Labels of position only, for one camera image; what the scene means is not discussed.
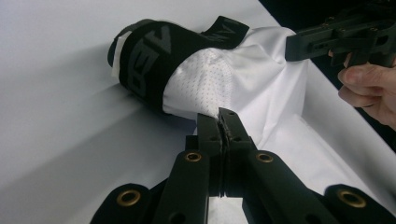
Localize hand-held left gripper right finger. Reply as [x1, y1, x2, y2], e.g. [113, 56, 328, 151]
[218, 107, 341, 224]

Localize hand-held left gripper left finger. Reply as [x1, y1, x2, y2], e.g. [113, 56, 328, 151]
[151, 112, 226, 224]

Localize white shorts with black waistband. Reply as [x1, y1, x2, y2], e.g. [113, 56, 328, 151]
[106, 15, 387, 224]

